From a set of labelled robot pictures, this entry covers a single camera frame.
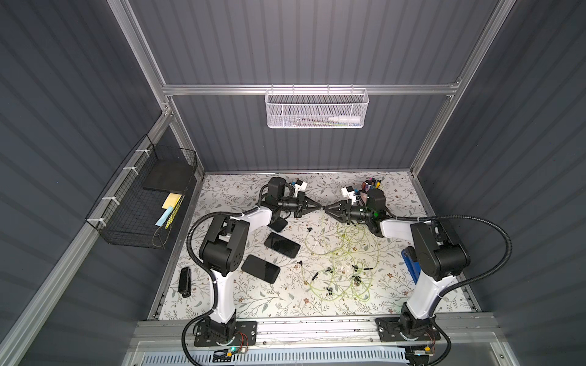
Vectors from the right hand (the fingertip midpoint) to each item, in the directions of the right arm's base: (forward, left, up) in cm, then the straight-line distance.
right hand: (329, 211), depth 86 cm
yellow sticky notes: (-5, +54, +13) cm, 56 cm away
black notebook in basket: (+6, +55, +13) cm, 57 cm away
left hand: (-1, +1, +2) cm, 3 cm away
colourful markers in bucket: (+16, -19, -1) cm, 25 cm away
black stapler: (-24, +53, -11) cm, 59 cm away
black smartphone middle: (-7, +19, -15) cm, 25 cm away
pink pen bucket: (+5, -13, +2) cm, 15 cm away
